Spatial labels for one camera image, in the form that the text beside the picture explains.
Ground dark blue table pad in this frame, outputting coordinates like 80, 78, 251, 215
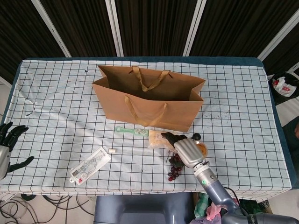
0, 56, 295, 189

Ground white partition frame post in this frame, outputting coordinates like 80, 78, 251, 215
105, 0, 124, 56
258, 10, 299, 59
31, 0, 72, 58
183, 0, 207, 56

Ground pile of colourful clothes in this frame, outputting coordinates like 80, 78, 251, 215
191, 192, 273, 224

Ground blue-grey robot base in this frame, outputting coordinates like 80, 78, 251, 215
93, 191, 196, 224

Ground brown paper bag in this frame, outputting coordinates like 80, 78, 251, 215
92, 64, 206, 131

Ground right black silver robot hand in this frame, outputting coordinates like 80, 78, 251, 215
160, 132, 206, 168

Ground long bread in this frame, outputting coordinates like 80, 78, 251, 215
147, 130, 178, 150

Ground clear tub of rubber bands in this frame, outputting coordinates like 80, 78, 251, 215
195, 141, 208, 161

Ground dark red grape bunch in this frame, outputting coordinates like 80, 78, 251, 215
166, 149, 187, 182

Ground green brush white bristles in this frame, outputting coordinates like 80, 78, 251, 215
114, 126, 150, 138

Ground white black-checked tablecloth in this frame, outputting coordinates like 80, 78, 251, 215
0, 59, 292, 203

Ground tangled black floor cables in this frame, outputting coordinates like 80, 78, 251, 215
0, 193, 94, 224

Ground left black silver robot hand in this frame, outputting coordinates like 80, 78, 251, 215
0, 121, 35, 180

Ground glass test tube with cork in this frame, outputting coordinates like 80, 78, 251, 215
108, 147, 150, 155

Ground black-lined trash bin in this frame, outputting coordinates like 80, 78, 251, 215
268, 71, 299, 105

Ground packaged ruler set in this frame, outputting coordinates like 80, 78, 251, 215
69, 146, 112, 186

